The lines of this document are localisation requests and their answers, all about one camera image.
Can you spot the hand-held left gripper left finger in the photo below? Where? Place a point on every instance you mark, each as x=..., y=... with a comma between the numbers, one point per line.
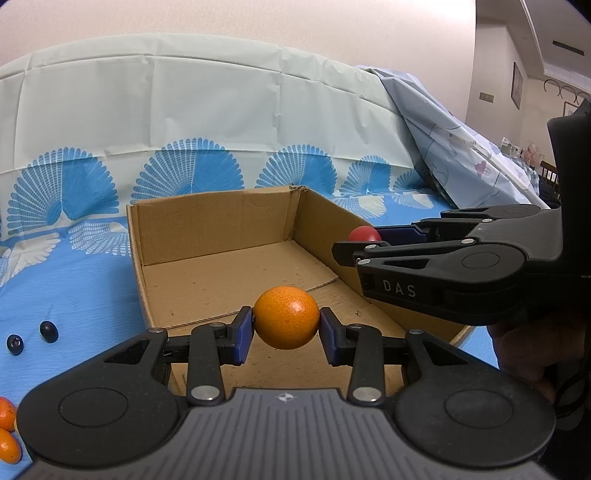
x=242, y=336

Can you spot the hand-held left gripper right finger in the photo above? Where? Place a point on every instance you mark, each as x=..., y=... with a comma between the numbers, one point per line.
x=330, y=336

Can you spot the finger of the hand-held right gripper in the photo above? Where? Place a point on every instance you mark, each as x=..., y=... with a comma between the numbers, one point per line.
x=406, y=254
x=461, y=221

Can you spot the red cherry tomato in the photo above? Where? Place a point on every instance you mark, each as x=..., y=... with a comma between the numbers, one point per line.
x=364, y=234

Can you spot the light blue blanket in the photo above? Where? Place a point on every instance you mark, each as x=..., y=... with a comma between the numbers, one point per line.
x=438, y=138

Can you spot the brown cardboard box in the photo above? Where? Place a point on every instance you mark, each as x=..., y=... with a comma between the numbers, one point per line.
x=207, y=277

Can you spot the curved wall hooks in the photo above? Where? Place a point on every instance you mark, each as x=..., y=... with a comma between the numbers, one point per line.
x=565, y=87

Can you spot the framed wall picture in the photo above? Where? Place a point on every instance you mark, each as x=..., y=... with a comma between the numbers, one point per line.
x=516, y=85

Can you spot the person's right hand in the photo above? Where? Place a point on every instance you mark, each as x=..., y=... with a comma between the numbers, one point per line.
x=521, y=355

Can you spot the row of small bottles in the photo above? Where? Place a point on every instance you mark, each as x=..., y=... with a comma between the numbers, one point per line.
x=519, y=150

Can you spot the wall light switch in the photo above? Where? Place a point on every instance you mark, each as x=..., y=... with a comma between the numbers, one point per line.
x=485, y=96

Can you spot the round orange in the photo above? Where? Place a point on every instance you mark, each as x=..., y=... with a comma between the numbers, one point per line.
x=286, y=317

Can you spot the wooden chair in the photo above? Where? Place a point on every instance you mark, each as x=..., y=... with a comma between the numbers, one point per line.
x=549, y=177

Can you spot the small orange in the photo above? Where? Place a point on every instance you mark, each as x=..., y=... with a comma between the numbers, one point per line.
x=8, y=446
x=6, y=413

